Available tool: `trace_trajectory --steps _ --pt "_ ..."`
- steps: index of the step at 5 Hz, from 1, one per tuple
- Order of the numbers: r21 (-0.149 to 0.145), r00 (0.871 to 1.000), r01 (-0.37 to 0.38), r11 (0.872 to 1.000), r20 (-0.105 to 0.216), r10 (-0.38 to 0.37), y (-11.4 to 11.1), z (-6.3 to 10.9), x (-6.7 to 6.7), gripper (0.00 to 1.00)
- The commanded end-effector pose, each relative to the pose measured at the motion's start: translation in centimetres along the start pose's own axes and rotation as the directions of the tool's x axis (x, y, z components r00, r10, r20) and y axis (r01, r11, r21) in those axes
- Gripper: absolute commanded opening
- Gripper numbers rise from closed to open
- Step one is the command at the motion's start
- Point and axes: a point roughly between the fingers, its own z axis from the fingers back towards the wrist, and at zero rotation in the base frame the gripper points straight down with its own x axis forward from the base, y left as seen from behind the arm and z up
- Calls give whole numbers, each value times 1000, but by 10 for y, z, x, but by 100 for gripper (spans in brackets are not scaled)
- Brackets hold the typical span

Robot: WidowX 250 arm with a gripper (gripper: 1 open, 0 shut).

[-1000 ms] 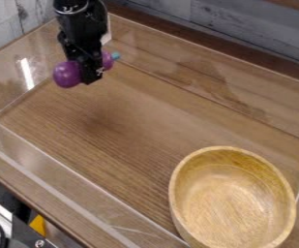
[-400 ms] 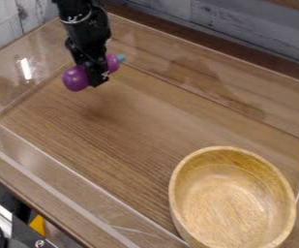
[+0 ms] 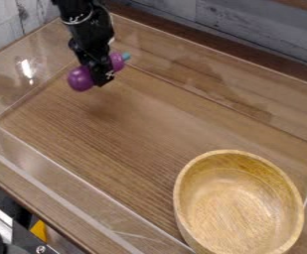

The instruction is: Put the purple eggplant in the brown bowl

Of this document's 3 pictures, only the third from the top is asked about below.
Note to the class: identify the purple toy eggplant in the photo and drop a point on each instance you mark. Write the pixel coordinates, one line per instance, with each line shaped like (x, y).
(83, 78)

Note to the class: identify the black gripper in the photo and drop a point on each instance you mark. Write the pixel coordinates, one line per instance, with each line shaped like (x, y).
(91, 32)

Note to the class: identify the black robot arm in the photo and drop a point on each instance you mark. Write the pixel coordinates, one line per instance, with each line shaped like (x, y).
(71, 8)

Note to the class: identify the yellow black equipment base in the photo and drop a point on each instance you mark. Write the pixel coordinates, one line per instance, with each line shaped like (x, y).
(24, 234)

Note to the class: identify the brown wooden bowl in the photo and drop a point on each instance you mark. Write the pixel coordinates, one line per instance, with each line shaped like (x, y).
(237, 206)

